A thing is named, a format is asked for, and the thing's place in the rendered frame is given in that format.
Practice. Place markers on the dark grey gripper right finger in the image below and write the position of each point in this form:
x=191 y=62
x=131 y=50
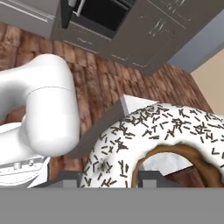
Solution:
x=149 y=178

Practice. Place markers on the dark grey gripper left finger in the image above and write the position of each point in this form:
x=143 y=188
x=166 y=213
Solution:
x=67 y=178

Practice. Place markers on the white-iced donut with chocolate sprinkles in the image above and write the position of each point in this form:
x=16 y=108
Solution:
x=131 y=131

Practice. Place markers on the grey cupboard run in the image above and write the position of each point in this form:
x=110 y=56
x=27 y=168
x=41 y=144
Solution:
x=163 y=32

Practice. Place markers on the black built-in oven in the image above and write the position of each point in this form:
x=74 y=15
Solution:
x=100 y=13

